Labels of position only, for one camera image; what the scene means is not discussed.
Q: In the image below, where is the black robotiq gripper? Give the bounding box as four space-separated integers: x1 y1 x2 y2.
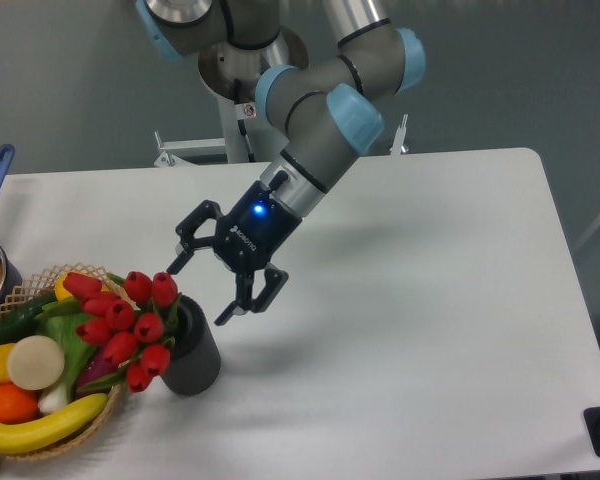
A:
166 181 302 326

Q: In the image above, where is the dark grey ribbed vase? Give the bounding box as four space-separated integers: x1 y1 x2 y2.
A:
161 296 221 396

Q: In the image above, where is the red tulip bouquet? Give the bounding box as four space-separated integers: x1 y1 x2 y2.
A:
36 271 182 395

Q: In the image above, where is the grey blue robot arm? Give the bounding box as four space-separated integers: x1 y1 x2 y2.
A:
136 1 426 324

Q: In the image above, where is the yellow squash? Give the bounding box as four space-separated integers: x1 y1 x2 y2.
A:
54 271 109 301

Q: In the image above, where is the purple sweet potato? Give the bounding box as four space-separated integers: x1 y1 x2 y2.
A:
74 356 117 400

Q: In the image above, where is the green bok choy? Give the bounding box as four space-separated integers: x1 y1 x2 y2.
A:
37 313 97 416

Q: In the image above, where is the woven wicker basket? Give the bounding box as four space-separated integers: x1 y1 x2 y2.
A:
0 263 126 461

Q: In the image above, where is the green cucumber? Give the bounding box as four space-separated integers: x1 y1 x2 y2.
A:
0 292 56 345

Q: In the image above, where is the beige round disc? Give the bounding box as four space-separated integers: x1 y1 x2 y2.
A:
6 335 65 391

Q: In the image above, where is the orange fruit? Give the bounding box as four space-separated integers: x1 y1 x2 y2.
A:
0 383 38 424

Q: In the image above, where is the yellow banana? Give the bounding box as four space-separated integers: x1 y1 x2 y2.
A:
0 393 109 455

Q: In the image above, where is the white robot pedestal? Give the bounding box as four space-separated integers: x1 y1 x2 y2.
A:
154 26 309 167

